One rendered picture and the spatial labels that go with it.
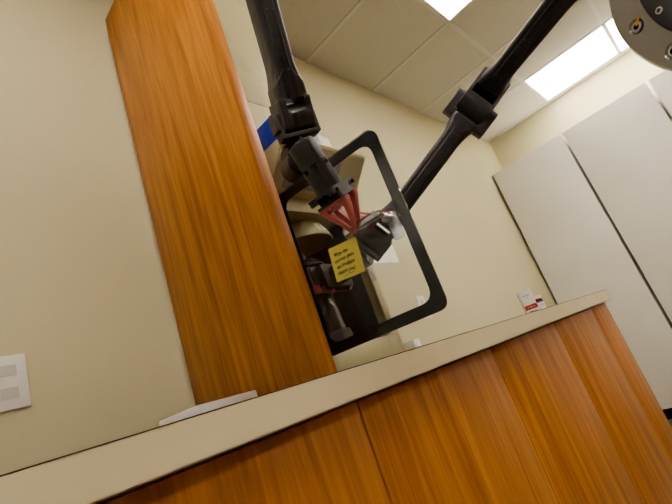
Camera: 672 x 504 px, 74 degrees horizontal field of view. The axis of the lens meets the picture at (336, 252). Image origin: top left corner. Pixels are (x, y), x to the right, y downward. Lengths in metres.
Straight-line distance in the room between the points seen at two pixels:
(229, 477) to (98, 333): 0.81
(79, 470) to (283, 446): 0.22
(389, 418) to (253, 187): 0.58
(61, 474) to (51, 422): 0.77
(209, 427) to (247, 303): 0.59
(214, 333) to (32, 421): 0.40
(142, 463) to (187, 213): 0.88
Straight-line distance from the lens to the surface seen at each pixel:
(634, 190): 3.87
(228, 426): 0.48
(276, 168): 1.09
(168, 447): 0.45
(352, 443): 0.62
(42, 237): 1.32
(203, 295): 1.18
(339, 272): 0.95
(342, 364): 1.04
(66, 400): 1.20
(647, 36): 0.53
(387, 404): 0.69
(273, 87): 0.89
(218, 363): 1.15
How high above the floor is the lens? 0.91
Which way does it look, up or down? 17 degrees up
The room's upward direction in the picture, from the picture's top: 20 degrees counter-clockwise
